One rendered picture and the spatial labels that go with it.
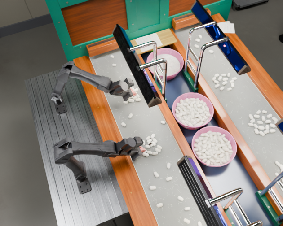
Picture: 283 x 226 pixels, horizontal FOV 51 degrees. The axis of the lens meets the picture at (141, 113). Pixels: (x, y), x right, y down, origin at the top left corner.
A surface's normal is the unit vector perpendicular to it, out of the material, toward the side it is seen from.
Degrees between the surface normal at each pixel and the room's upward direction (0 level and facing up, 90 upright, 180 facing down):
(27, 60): 0
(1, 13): 90
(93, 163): 0
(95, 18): 90
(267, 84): 0
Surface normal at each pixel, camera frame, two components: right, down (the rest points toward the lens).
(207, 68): -0.04, -0.52
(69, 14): 0.37, 0.79
